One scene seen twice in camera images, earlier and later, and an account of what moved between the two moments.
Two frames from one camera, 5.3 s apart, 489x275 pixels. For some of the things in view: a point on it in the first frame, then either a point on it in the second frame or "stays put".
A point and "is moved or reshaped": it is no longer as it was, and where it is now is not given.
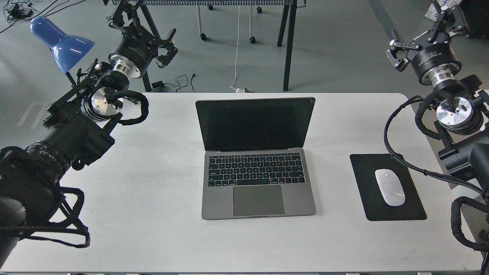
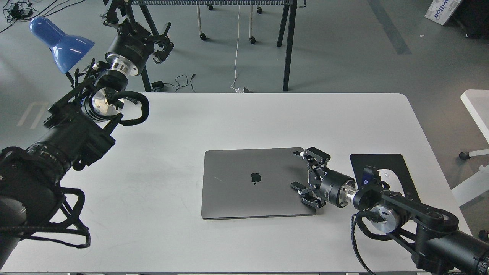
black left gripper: [136, 48] stays put
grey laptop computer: [255, 165] is moved or reshaped
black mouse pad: [375, 208] stays put
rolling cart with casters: [203, 36] stays put
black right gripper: [434, 62] -> [331, 187]
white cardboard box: [432, 13] stays put
